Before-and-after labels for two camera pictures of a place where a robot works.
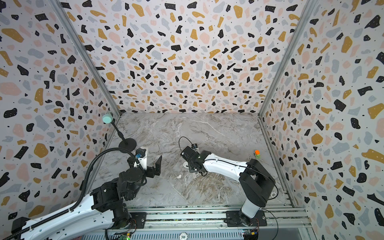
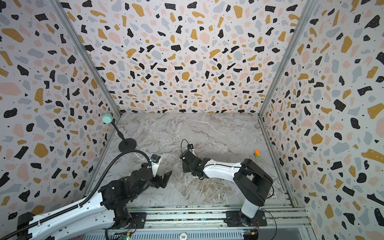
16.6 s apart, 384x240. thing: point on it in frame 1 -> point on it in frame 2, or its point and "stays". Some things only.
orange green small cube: (257, 153) stays
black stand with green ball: (128, 143) stays
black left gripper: (154, 171) -> (161, 183)
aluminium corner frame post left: (86, 54) stays
